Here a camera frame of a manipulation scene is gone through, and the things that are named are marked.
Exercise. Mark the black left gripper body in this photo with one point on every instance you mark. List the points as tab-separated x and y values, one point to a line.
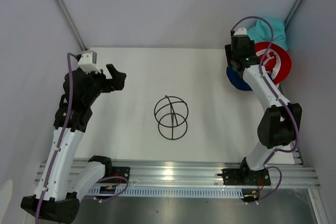
98	84

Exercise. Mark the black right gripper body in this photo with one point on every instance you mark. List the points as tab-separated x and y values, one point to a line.
229	54

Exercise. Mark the blue bucket hat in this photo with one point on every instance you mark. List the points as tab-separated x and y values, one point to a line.
236	80

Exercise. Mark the teal bucket hat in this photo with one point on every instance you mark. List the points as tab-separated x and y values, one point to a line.
261	32

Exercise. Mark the red bucket hat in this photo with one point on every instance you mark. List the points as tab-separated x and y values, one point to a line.
277	63

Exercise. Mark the black wire hat stand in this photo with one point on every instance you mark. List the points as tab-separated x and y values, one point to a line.
171	114

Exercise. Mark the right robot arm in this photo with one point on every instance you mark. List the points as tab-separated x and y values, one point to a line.
279	125

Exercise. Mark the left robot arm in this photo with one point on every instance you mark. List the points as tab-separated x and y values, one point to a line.
56	198

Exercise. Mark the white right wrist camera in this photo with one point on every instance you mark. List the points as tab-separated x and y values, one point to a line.
239	31

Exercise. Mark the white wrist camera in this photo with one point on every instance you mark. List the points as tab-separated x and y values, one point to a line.
88	62
239	31

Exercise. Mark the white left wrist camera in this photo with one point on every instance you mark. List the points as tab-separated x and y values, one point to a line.
88	62

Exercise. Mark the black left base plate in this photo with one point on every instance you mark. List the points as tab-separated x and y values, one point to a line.
120	171

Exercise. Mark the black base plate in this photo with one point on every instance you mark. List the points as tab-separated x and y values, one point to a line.
240	177
120	171

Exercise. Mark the white slotted cable duct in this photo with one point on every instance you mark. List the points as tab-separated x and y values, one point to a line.
178	192

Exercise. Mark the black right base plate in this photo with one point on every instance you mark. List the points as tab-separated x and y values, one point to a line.
240	177

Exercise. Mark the aluminium mounting rail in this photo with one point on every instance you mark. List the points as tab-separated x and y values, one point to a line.
204	174

